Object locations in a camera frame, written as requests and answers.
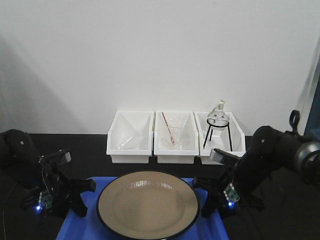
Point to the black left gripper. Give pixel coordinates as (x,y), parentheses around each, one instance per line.
(53,183)

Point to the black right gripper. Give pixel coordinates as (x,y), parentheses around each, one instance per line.
(215,197)

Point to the blue plastic tray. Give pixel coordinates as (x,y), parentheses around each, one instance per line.
(91,228)

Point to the tan plate with black rim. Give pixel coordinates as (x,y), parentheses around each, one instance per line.
(148,205)

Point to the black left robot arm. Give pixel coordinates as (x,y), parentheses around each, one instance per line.
(19,159)

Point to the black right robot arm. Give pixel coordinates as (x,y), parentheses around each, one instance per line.
(269,150)

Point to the right green circuit board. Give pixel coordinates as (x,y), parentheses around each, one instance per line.
(231,195)

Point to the green circuit board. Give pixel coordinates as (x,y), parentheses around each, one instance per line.
(231,195)
(45,200)

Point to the left green circuit board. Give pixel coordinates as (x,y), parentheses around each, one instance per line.
(45,200)

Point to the right white storage bin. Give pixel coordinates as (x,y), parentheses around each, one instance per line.
(220,138)

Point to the white storage bin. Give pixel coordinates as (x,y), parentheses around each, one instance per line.
(189,139)
(220,138)
(125,125)

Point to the clear glass beaker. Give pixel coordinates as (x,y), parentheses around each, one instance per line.
(176,132)

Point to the middle white storage bin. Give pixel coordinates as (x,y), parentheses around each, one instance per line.
(189,139)

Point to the red glass stirring rod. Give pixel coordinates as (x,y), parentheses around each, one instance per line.
(168,128)

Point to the clear glass dish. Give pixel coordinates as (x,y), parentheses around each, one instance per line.
(132,143)

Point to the glass alcohol lamp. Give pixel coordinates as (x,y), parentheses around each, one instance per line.
(217,116)

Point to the left white storage bin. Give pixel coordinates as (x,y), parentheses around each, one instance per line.
(125,125)

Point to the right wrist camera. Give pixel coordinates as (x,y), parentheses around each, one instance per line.
(219,156)

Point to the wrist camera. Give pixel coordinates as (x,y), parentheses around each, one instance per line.
(219,156)
(62,156)

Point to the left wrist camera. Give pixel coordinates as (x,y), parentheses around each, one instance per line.
(62,156)

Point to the black wire tripod stand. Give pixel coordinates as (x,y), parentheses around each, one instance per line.
(210,132)

